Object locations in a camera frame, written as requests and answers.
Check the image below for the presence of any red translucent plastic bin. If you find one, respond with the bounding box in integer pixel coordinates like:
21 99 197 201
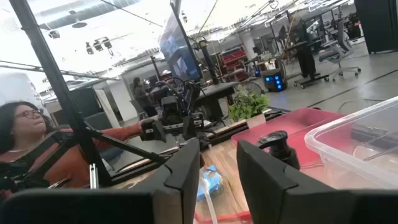
231 107 348 170

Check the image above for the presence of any green plant in white pot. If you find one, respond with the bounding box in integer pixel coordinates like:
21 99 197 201
228 83 271 130

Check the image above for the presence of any black side table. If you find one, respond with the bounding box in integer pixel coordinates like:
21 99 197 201
194 81 241 123

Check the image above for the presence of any silver metal bracket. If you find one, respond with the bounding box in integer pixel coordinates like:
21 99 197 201
89 163 100 190

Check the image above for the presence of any computer tower with blue lights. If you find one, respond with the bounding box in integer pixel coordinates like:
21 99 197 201
260 67 289 93

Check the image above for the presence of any large clear plastic bin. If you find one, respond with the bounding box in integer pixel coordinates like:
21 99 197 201
303 95 398 191

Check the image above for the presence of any black standing desk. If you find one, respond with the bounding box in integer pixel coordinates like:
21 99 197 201
284 18 331 90

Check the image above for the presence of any person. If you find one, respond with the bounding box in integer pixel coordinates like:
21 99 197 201
132 77 159 118
0 101 144 200

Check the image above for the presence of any large black display screen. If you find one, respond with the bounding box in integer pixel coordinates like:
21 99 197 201
157 0 203 83

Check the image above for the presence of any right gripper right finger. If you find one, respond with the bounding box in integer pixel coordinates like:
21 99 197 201
236 139 398 224

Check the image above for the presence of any red dish brush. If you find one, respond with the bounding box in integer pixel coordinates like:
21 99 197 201
193 210 253 224

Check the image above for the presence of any clear soap bottle black pump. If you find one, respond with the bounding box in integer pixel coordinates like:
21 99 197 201
256 129 302 171

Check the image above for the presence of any blue dish brush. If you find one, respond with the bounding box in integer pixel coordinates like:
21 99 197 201
195 164 225 224

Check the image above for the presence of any black aluminium rig frame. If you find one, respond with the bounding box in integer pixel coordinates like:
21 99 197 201
8 0 292 190

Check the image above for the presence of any red storage rack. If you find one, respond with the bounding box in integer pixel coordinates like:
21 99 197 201
219 49 250 82

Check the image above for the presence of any grey office chair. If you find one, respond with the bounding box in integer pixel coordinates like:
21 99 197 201
318 19 363 83

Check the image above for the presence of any dark tall cabinet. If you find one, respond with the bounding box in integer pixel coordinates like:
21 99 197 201
353 0 398 55

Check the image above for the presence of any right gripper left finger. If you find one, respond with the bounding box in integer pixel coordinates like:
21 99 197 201
0 138 201 224

